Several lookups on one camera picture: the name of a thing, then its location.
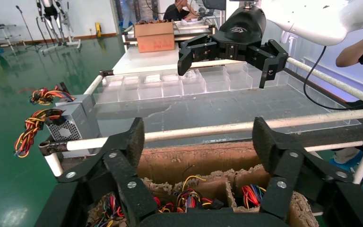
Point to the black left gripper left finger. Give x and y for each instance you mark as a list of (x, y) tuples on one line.
[(128, 150)]

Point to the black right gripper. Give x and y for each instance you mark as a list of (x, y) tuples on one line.
[(241, 34)]

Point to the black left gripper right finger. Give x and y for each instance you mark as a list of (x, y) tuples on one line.
[(266, 147)]

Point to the grey power supply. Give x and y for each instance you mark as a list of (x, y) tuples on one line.
[(75, 125), (84, 99)]

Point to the bare person forearm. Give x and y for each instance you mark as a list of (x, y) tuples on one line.
[(353, 51)]

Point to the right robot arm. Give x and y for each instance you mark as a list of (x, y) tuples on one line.
[(310, 18)]

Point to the worn brown cardboard box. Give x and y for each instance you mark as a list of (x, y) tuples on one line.
[(184, 159)]

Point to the clear acrylic divider tray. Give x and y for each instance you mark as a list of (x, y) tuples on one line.
[(169, 89)]

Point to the seated person black shirt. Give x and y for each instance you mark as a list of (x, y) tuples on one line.
[(173, 12)]

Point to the blue shoe cover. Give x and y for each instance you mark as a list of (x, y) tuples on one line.
[(346, 161)]

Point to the small brown shipping carton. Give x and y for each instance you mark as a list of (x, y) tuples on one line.
[(155, 39)]

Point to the white work table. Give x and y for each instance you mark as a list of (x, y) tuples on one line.
[(144, 61)]

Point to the person in blue clothes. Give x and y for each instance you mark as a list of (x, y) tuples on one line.
[(128, 12)]

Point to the yellow floor sign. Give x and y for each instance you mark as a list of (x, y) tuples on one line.
[(98, 29)]

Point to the white robot on stand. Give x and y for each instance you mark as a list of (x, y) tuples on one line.
[(51, 11)]

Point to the metal desk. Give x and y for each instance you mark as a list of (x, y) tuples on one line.
[(3, 26)]

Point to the black microphone stand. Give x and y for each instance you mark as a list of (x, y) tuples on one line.
[(19, 8)]

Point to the white pipe table frame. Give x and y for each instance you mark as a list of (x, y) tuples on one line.
[(200, 127)]

